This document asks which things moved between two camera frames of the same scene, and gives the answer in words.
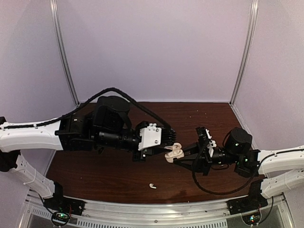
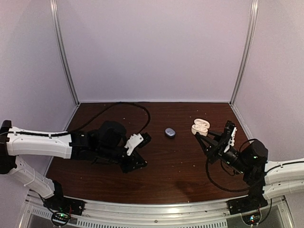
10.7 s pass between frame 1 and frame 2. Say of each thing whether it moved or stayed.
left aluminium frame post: stayed
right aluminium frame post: stayed
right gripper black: moved
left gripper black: moved
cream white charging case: moved
